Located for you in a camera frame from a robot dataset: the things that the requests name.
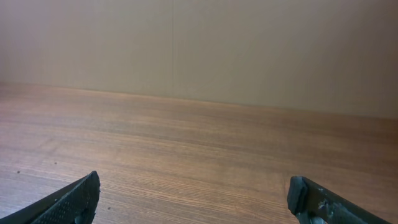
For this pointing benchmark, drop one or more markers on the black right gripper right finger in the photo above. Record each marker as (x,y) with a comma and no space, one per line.
(312,203)

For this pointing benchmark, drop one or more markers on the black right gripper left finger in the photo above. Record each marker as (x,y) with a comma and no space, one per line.
(75,203)

